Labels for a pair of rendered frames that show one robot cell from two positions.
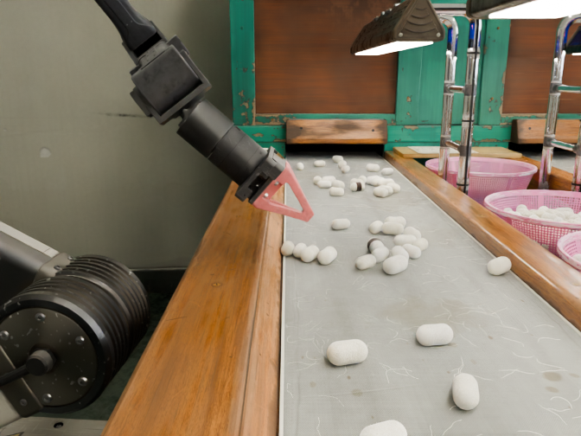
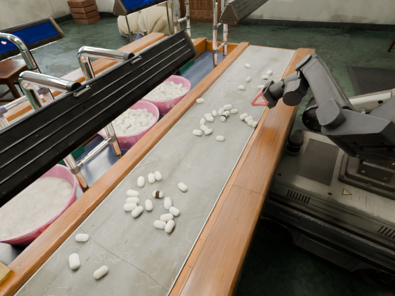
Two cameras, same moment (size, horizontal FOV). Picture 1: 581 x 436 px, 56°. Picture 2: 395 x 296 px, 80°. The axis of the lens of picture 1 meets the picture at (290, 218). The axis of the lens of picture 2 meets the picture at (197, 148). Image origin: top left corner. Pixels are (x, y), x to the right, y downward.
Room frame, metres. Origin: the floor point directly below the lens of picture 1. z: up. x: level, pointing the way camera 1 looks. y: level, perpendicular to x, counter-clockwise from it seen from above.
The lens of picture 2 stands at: (1.50, 0.16, 1.29)
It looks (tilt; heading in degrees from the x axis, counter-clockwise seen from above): 41 degrees down; 209
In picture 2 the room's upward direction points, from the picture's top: 3 degrees counter-clockwise
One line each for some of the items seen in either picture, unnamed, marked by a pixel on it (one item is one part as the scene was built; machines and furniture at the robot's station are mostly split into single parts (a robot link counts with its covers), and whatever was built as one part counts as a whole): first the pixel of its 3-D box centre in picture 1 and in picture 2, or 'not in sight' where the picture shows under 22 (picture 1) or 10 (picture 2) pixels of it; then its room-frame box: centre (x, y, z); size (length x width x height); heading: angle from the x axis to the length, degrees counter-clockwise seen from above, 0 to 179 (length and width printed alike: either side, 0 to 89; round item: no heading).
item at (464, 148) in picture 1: (419, 118); (109, 144); (1.19, -0.28, 0.90); 0.20 x 0.19 x 0.45; 0
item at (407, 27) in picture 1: (386, 31); (111, 88); (1.20, -0.20, 1.08); 0.62 x 0.08 x 0.07; 0
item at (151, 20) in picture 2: not in sight; (155, 23); (-1.66, -2.19, 0.40); 0.74 x 0.56 x 0.38; 6
